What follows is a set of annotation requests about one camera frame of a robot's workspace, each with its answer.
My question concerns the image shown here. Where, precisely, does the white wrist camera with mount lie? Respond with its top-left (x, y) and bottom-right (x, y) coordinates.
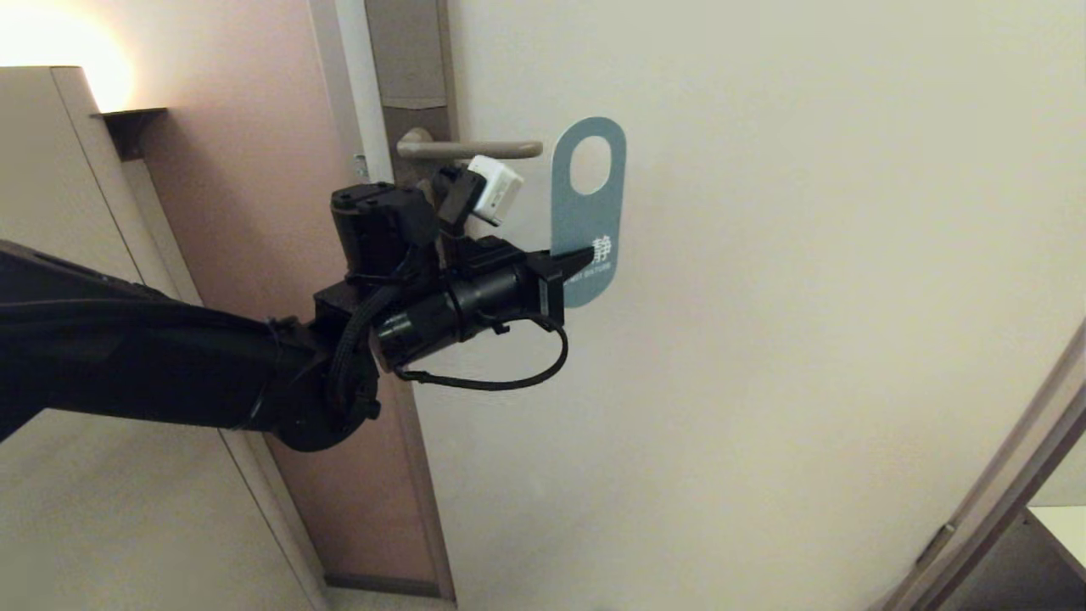
top-left (435, 155), bottom-right (531, 268)

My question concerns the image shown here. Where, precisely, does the dark cabinet side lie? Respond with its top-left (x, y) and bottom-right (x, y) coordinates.
top-left (942, 509), bottom-right (1086, 611)

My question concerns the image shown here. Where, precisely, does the brown metal lock plate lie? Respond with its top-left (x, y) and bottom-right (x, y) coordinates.
top-left (365, 0), bottom-right (461, 194)

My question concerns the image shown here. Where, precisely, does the blue do-not-disturb door hanger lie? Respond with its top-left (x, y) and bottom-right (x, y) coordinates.
top-left (551, 116), bottom-right (627, 308)

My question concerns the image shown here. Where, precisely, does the white door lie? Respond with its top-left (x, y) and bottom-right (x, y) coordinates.
top-left (335, 0), bottom-right (1086, 611)

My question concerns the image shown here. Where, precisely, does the black looped cable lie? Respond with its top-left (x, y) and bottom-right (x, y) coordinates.
top-left (392, 316), bottom-right (570, 392)

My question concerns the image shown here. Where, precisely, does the metal lever door handle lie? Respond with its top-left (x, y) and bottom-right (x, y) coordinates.
top-left (396, 127), bottom-right (544, 162)

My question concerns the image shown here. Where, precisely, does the small metal hinge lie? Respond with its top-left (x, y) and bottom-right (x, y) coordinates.
top-left (916, 524), bottom-right (957, 568)

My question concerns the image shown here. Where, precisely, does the dark wall lamp bracket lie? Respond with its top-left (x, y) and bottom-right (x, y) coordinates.
top-left (92, 107), bottom-right (168, 162)

